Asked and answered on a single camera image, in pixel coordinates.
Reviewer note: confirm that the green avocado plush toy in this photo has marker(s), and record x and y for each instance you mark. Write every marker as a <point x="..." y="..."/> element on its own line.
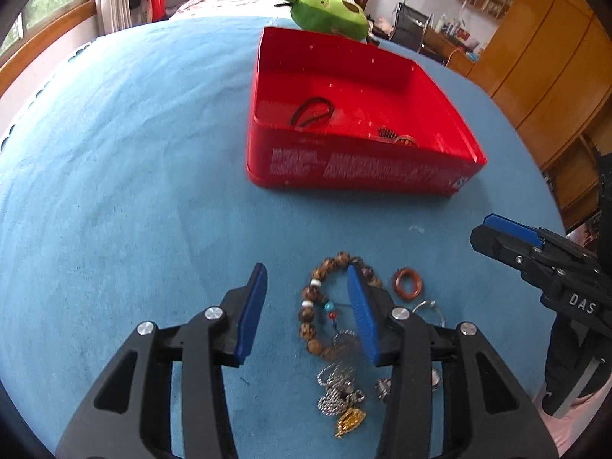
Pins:
<point x="330" y="12"/>

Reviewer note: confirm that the brown hair clip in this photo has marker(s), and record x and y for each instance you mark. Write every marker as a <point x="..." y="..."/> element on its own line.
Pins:
<point x="386" y="132"/>

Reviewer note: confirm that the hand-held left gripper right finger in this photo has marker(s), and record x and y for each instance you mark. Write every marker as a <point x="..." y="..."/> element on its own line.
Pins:
<point x="363" y="315"/>

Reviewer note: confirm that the small silver charm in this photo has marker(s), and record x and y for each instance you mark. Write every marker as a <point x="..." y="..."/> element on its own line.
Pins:
<point x="382" y="388"/>

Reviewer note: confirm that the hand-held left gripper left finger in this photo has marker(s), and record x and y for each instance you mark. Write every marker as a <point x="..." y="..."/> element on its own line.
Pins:
<point x="251" y="311"/>

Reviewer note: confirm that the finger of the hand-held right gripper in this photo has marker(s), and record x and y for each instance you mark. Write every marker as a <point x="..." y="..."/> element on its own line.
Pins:
<point x="497" y="248"/>
<point x="511" y="229"/>

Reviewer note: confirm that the wooden wardrobe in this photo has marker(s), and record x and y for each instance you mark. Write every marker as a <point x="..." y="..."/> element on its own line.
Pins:
<point x="545" y="57"/>

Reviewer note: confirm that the blue blanket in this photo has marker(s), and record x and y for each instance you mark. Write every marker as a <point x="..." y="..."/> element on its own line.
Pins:
<point x="143" y="177"/>

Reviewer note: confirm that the wooden desk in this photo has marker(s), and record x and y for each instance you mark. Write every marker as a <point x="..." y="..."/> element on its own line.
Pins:
<point x="449" y="52"/>

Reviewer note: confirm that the red plastic box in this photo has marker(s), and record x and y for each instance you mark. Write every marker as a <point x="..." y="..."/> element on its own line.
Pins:
<point x="334" y="167"/>

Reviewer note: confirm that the black office chair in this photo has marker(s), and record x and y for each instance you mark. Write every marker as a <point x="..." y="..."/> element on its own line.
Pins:
<point x="409" y="26"/>

